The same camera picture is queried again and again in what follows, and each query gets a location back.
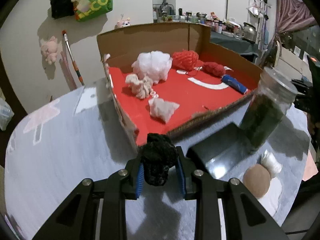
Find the tan round powder puff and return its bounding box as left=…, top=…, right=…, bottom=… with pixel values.
left=243, top=164, right=271, bottom=199

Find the blue cloth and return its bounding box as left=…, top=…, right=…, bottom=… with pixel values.
left=221, top=74, right=248, bottom=95

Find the black scrunchie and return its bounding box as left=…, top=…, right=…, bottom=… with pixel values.
left=140, top=133, right=178, bottom=186

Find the red knitted plush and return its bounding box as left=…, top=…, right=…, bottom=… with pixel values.
left=202, top=62, right=233, bottom=78

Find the white cloth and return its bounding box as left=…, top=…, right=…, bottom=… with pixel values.
left=148, top=98, right=180, bottom=123

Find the red mesh bath pouf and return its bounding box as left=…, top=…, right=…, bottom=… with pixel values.
left=172, top=50, right=199, bottom=74

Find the cream crochet scrunchie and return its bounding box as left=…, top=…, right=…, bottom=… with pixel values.
left=125, top=74, right=156, bottom=100

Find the white mesh bath pouf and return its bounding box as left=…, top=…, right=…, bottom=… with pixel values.
left=131, top=51, right=172, bottom=84

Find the glass jar with metal lid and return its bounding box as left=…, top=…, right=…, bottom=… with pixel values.
left=240, top=67, right=298, bottom=152

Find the white cotton pad roll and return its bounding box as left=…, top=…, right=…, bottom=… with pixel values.
left=260, top=150, right=283, bottom=179

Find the floral patterned tin box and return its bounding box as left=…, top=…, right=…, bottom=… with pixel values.
left=186, top=122, right=251, bottom=179

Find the dark green tablecloth table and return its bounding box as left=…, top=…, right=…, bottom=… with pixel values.
left=210, top=31, right=260, bottom=63

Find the pink curtain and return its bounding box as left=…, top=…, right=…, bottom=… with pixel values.
left=268, top=0, right=319, bottom=56

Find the steel kettle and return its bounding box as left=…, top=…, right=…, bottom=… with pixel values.
left=242, top=22, right=257, bottom=43

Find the white wardrobe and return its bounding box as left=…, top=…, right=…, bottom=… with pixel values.
left=226, top=0, right=264, bottom=28

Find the clear plastic bag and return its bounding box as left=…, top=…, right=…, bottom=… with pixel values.
left=0, top=98, right=14, bottom=131

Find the red lined cardboard box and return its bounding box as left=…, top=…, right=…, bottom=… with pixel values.
left=97, top=22, right=261, bottom=147

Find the pink plush pig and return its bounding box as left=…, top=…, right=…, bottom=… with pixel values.
left=40, top=36, right=57, bottom=65

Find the pink cat plush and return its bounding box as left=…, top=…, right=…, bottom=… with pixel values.
left=115, top=18, right=131, bottom=29

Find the black backpack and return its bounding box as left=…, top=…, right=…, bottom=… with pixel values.
left=50, top=0, right=74, bottom=19

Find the green tote bag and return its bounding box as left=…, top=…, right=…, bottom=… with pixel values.
left=73, top=0, right=113, bottom=22

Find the broom handle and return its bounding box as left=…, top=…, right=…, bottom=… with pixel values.
left=62, top=30, right=85, bottom=86

